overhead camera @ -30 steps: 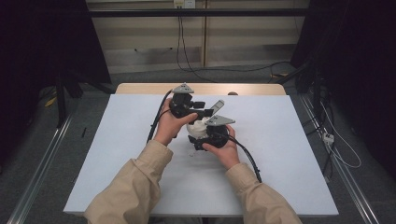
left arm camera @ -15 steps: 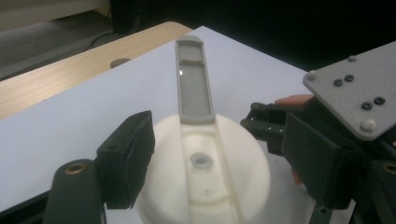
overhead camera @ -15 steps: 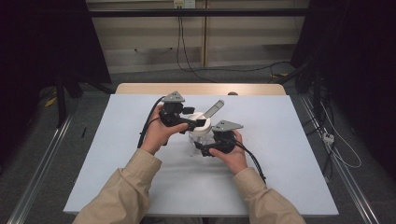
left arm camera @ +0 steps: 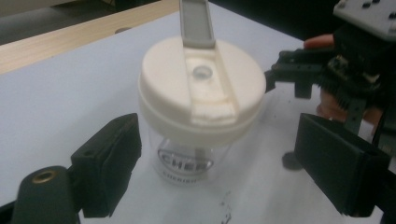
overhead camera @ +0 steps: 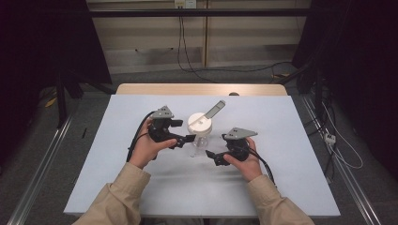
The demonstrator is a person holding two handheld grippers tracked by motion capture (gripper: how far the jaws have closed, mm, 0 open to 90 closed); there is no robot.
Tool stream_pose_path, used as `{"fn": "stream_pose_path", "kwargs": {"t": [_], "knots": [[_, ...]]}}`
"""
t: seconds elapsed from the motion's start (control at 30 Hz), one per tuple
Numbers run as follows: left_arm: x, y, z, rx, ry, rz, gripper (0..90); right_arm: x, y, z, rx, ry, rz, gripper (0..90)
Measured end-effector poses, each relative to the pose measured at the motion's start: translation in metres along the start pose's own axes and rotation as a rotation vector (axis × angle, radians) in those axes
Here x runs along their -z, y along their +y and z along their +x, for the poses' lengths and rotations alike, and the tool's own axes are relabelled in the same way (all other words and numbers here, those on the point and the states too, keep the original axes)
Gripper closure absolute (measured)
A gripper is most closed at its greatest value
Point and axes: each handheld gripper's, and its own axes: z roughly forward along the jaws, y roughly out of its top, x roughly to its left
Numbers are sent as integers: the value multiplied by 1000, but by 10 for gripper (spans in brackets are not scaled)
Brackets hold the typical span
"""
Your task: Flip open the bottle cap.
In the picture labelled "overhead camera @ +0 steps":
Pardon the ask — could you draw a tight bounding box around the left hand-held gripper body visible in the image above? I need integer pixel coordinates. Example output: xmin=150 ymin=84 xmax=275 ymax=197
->
xmin=147 ymin=105 xmax=189 ymax=150

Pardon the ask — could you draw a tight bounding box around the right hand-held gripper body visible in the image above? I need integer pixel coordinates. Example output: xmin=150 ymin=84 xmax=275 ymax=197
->
xmin=213 ymin=127 xmax=259 ymax=167

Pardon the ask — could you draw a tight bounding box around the clear plastic jar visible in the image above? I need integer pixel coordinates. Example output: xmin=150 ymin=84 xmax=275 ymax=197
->
xmin=188 ymin=130 xmax=210 ymax=158

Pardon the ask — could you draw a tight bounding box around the white jar lid grey flap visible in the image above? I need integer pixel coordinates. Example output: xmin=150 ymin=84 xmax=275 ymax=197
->
xmin=187 ymin=99 xmax=226 ymax=138

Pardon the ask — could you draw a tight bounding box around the person's left hand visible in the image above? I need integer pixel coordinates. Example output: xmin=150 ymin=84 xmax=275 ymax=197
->
xmin=128 ymin=126 xmax=178 ymax=170

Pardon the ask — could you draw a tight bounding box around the person's right hand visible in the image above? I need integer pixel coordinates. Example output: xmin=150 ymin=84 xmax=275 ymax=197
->
xmin=222 ymin=137 xmax=264 ymax=184

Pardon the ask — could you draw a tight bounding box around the wooden table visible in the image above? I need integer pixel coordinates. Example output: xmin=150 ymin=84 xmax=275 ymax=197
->
xmin=115 ymin=82 xmax=288 ymax=97

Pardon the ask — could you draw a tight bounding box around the white table board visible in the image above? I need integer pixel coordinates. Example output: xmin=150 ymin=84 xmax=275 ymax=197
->
xmin=63 ymin=94 xmax=342 ymax=218

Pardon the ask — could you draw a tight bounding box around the black metal stand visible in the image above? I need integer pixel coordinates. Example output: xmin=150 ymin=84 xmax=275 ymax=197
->
xmin=276 ymin=60 xmax=327 ymax=128
xmin=55 ymin=69 xmax=117 ymax=129

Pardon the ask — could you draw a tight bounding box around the dark curtain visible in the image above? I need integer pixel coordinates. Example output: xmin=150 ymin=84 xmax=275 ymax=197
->
xmin=0 ymin=0 xmax=113 ymax=167
xmin=291 ymin=0 xmax=398 ymax=181

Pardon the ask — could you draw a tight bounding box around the left hand-held gripper black cable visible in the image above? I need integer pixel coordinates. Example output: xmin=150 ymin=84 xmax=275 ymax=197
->
xmin=126 ymin=110 xmax=157 ymax=164

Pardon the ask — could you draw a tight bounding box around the hand-held gripper black cable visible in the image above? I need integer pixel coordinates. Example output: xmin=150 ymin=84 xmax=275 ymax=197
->
xmin=126 ymin=110 xmax=157 ymax=164
xmin=247 ymin=144 xmax=277 ymax=186

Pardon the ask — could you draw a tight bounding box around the right hand-held gripper black cable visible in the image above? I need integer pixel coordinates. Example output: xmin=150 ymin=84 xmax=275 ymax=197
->
xmin=247 ymin=144 xmax=277 ymax=186

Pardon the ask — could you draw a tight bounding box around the black hanging cable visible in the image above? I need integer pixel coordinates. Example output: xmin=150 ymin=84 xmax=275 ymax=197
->
xmin=176 ymin=15 xmax=218 ymax=84

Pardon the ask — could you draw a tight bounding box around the wooden wall post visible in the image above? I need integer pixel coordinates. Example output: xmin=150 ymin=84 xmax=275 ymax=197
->
xmin=201 ymin=0 xmax=209 ymax=68

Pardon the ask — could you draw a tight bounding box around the white cable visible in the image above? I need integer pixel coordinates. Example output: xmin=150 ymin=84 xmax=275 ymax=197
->
xmin=321 ymin=102 xmax=364 ymax=171

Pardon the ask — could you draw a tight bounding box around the white wall socket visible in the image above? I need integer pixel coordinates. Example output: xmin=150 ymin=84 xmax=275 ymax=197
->
xmin=174 ymin=0 xmax=198 ymax=9

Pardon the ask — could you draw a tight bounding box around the aluminium floor rail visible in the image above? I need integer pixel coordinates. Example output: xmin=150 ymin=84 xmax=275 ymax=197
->
xmin=7 ymin=114 xmax=74 ymax=225
xmin=301 ymin=95 xmax=382 ymax=225

